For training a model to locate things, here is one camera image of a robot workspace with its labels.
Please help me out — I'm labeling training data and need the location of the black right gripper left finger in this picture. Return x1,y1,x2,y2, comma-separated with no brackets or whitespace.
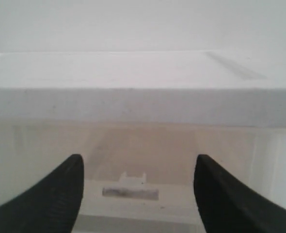
0,154,84,233

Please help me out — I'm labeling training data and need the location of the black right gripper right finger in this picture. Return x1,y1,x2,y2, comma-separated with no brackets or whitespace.
193,154,286,233

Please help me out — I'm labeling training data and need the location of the clear drawer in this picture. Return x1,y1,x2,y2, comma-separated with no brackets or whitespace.
0,121,286,233

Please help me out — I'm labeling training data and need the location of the white plastic drawer cabinet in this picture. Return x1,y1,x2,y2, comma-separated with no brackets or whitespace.
0,50,286,233

